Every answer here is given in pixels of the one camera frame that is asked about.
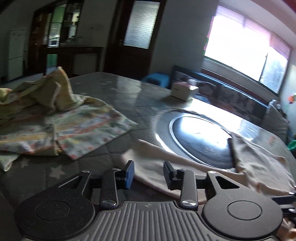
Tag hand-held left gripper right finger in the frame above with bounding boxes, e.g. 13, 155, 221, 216
163, 161, 241, 209

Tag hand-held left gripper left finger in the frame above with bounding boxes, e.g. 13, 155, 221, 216
57, 160, 136, 209

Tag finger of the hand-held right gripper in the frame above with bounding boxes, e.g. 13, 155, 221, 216
272, 185, 296, 218

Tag cream garment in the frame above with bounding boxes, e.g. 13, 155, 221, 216
120, 133, 296, 205

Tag round black induction cooker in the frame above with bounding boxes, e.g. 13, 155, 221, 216
154, 108, 236, 169

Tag floral printed cloth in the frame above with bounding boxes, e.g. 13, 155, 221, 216
0, 66, 139, 172

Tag grey pillow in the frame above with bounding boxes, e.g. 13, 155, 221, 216
261, 99, 290, 142

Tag white tissue box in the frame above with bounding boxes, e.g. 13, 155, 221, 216
171, 79, 199, 101

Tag blue plastic stool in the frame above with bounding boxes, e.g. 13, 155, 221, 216
141, 72, 172, 89

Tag blue sofa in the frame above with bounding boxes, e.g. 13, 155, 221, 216
172, 65, 281, 117

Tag dark wooden cabinet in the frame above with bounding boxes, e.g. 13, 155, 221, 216
30, 0, 105, 77

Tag dark wooden door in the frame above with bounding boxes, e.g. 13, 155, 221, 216
104, 0, 167, 75

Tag window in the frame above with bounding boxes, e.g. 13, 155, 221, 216
202, 5, 292, 94

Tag white refrigerator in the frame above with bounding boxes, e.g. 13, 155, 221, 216
8, 28, 26, 81

